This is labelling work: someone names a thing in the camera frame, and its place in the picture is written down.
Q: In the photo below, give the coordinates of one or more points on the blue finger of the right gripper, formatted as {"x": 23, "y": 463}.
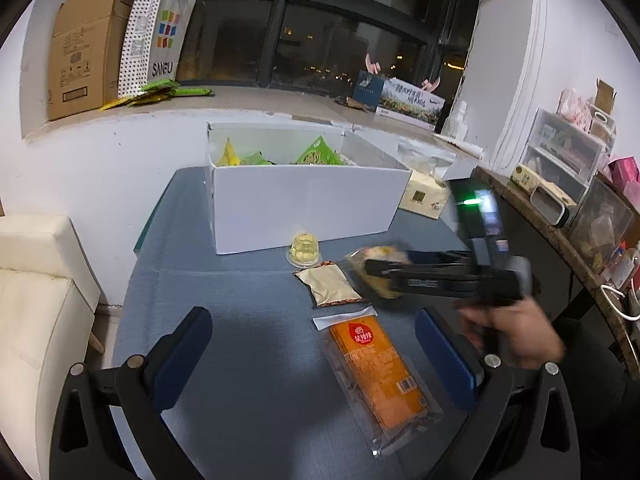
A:
{"x": 454, "y": 361}
{"x": 174, "y": 357}

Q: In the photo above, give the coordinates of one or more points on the orange snack packet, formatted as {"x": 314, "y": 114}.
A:
{"x": 389, "y": 399}

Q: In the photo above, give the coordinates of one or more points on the round pastry snack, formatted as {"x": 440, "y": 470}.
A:
{"x": 371, "y": 264}

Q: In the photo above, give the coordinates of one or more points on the yellow snack bag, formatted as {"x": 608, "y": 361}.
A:
{"x": 229, "y": 158}

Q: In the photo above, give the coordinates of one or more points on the right hand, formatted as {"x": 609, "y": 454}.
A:
{"x": 531, "y": 338}

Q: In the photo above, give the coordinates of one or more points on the wooden side shelf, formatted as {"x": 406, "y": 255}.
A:
{"x": 557, "y": 239}

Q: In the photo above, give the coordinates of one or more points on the tissue pack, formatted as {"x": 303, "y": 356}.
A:
{"x": 426, "y": 192}

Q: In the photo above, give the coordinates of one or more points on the cream sofa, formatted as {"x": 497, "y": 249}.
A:
{"x": 48, "y": 300}

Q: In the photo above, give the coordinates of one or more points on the clear drawer organizer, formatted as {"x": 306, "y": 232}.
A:
{"x": 562, "y": 154}

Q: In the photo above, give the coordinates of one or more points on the white bottle on sill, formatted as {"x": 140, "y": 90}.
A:
{"x": 454, "y": 126}

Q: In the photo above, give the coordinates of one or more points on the gold foil packet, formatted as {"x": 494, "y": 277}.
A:
{"x": 328, "y": 285}

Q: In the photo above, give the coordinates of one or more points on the jelly cup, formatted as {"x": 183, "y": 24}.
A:
{"x": 304, "y": 251}

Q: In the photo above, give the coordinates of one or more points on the white cardboard box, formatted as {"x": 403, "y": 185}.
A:
{"x": 267, "y": 200}

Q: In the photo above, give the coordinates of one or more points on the printed gift box on sill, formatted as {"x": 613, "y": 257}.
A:
{"x": 397, "y": 99}

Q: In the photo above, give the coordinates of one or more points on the green snack bag in box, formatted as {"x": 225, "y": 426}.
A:
{"x": 319, "y": 153}

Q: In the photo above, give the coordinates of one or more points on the green snack packets on sill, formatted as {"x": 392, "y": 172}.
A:
{"x": 157, "y": 91}

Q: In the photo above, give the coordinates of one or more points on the white SANFU shopping bag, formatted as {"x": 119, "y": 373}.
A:
{"x": 152, "y": 44}

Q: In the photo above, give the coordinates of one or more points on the brown cardboard box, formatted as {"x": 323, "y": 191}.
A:
{"x": 85, "y": 54}

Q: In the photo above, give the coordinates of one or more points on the dark window frame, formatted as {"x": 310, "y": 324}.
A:
{"x": 321, "y": 46}

